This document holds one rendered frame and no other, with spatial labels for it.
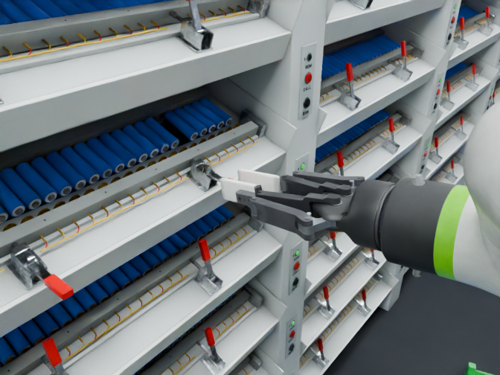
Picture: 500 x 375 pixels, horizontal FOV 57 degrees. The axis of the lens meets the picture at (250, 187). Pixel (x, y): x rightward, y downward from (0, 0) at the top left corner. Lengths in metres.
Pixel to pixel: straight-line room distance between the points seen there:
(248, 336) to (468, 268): 0.61
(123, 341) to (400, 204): 0.45
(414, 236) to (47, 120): 0.37
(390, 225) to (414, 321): 1.37
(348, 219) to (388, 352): 1.23
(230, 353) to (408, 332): 0.95
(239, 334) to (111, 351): 0.34
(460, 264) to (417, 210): 0.06
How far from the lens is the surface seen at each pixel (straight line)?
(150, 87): 0.55
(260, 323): 1.01
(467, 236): 0.45
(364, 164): 1.20
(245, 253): 0.86
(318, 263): 1.16
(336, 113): 0.96
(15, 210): 0.60
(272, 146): 0.79
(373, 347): 1.70
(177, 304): 0.77
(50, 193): 0.61
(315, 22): 0.79
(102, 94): 0.51
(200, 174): 0.67
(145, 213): 0.62
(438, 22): 1.38
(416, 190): 0.48
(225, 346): 0.96
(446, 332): 1.83
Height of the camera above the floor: 1.24
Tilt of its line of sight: 29 degrees down
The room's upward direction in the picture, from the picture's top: straight up
